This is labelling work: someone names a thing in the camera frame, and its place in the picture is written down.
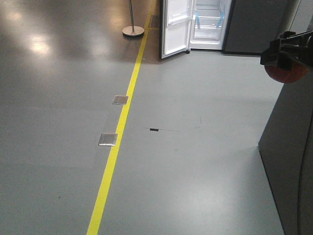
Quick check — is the grey fridge with door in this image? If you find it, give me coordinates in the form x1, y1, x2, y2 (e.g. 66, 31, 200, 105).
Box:
159, 0, 233, 59

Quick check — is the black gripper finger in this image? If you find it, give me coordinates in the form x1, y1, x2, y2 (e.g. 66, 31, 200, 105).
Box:
260, 30, 313, 71

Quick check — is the dark grey cabinet side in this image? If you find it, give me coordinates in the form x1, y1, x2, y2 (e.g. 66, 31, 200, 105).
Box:
259, 72, 313, 235

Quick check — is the silver floor plate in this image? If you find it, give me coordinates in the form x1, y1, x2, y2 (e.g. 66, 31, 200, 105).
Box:
98, 133, 118, 147
112, 95, 129, 105

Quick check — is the clear fridge crisper drawer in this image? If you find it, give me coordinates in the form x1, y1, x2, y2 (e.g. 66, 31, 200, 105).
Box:
194, 15, 224, 41

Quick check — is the silver floor plate near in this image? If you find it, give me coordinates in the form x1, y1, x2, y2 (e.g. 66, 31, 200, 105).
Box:
98, 133, 118, 147

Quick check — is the dark grey cabinet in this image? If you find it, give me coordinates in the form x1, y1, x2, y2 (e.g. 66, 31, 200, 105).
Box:
223, 0, 300, 56

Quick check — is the silver floor plate far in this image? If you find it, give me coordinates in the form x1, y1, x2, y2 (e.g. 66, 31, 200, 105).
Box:
112, 95, 129, 105

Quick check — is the silver pole stand round base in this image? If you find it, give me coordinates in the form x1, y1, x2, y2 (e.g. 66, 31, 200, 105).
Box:
122, 0, 145, 37

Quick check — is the yellow floor tape line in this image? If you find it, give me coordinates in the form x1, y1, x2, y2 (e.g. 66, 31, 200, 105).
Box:
87, 0, 157, 235

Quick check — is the red yellow apple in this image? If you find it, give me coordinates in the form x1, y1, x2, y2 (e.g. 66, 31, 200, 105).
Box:
265, 64, 310, 84

